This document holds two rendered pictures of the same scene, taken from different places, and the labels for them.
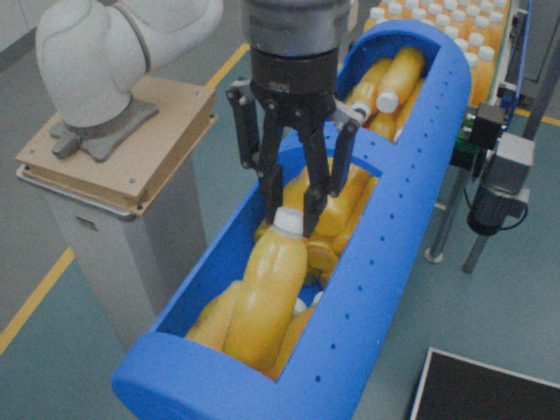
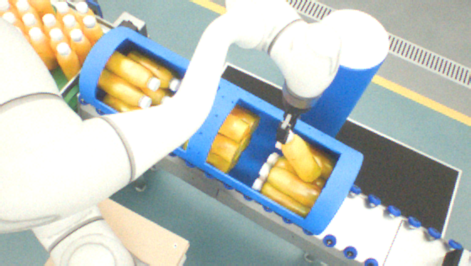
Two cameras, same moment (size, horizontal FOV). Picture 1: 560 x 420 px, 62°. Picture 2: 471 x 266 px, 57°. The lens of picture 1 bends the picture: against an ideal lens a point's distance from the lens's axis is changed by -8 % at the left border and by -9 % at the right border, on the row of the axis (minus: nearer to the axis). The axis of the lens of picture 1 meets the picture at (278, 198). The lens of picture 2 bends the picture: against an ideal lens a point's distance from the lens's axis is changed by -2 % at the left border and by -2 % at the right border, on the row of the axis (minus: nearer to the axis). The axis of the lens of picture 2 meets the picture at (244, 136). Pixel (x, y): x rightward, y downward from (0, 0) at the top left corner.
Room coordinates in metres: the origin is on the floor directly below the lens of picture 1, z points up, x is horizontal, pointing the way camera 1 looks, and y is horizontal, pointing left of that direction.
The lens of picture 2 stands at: (0.54, 0.51, 2.36)
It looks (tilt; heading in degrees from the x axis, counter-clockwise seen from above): 65 degrees down; 264
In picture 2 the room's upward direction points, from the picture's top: 11 degrees clockwise
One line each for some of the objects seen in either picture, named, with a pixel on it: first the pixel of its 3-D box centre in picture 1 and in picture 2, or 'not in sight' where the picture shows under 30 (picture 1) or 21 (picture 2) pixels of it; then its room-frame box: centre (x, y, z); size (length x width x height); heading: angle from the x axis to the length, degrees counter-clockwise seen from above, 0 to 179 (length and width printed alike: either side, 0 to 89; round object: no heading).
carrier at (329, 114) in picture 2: not in sight; (325, 96); (0.08, -0.57, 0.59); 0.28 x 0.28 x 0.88
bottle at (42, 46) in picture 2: not in sight; (44, 49); (1.23, -0.40, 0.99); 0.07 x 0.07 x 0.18
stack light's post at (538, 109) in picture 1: (510, 176); not in sight; (1.19, -0.81, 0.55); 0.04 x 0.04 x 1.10; 64
